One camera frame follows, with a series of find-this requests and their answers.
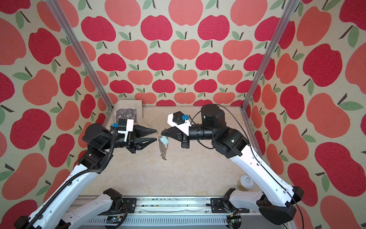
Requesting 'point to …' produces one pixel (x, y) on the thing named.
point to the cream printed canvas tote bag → (126, 109)
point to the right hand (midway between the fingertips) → (165, 134)
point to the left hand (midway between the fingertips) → (155, 139)
